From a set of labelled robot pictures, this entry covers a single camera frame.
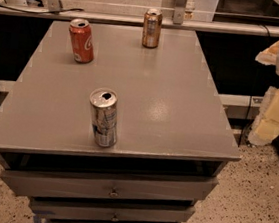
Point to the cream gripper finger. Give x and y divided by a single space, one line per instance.
269 55
265 127

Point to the gold orange soda can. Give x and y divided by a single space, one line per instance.
151 28

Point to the silver energy drink can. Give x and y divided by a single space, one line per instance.
103 103

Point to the red cola can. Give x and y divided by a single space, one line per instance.
81 40

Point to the grey drawer cabinet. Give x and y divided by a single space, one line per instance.
136 136

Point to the metal frame post centre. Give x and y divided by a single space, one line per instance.
179 11

